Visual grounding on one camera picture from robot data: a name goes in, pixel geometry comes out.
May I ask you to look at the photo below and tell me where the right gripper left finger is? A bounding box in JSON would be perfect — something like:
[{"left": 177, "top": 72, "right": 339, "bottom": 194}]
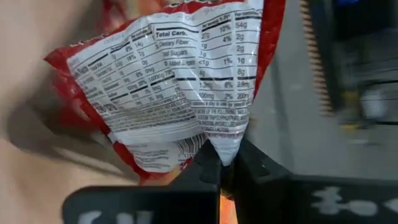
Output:
[{"left": 62, "top": 139, "right": 222, "bottom": 224}]

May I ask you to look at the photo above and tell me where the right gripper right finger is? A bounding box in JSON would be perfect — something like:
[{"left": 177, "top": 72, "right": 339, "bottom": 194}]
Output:
[{"left": 231, "top": 139, "right": 398, "bottom": 224}]

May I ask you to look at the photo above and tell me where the red Maruchan noodle packet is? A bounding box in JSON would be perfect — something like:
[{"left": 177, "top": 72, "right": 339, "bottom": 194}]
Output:
[{"left": 43, "top": 0, "right": 287, "bottom": 184}]

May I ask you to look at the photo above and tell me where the black hazard-striped ramp mat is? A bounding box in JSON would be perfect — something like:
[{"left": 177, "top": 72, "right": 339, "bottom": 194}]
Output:
[{"left": 298, "top": 0, "right": 398, "bottom": 118}]

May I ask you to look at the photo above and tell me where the blue floor mat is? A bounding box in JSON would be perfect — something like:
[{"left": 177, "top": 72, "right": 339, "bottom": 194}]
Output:
[{"left": 335, "top": 0, "right": 361, "bottom": 7}]

